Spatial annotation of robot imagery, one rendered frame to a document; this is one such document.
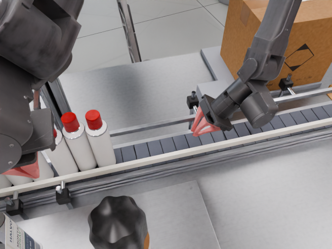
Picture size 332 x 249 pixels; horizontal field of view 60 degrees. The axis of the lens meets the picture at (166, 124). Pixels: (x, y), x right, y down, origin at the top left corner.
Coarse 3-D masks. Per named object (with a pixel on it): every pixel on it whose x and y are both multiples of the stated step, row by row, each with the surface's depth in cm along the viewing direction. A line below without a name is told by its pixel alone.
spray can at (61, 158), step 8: (56, 136) 64; (56, 144) 64; (64, 144) 67; (48, 152) 65; (56, 152) 66; (64, 152) 68; (56, 160) 68; (64, 160) 69; (72, 160) 72; (56, 168) 71; (64, 168) 71; (72, 168) 73
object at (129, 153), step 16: (304, 112) 91; (320, 112) 91; (240, 128) 87; (256, 128) 87; (272, 128) 87; (320, 128) 87; (144, 144) 83; (160, 144) 83; (176, 144) 83; (192, 144) 83; (240, 144) 83; (128, 160) 80; (176, 160) 80; (96, 176) 78; (32, 192) 74
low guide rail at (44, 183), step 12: (324, 120) 85; (264, 132) 82; (276, 132) 82; (288, 132) 83; (216, 144) 79; (228, 144) 80; (156, 156) 77; (168, 156) 77; (180, 156) 78; (96, 168) 74; (108, 168) 74; (120, 168) 75; (48, 180) 72; (60, 180) 72; (72, 180) 74; (0, 192) 70; (12, 192) 71
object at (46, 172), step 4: (40, 152) 68; (40, 156) 68; (40, 160) 68; (44, 160) 71; (40, 164) 69; (44, 164) 71; (48, 164) 74; (40, 168) 70; (44, 168) 71; (48, 168) 73; (40, 172) 70; (44, 172) 72; (48, 172) 73; (52, 172) 76; (40, 176) 72; (44, 176) 72; (48, 176) 74; (52, 176) 76; (36, 180) 73
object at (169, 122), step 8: (328, 88) 86; (288, 96) 84; (296, 96) 84; (304, 96) 85; (312, 96) 86; (168, 120) 78; (176, 120) 78; (184, 120) 79; (192, 120) 80; (128, 128) 77; (136, 128) 77; (144, 128) 77; (152, 128) 78; (112, 136) 76
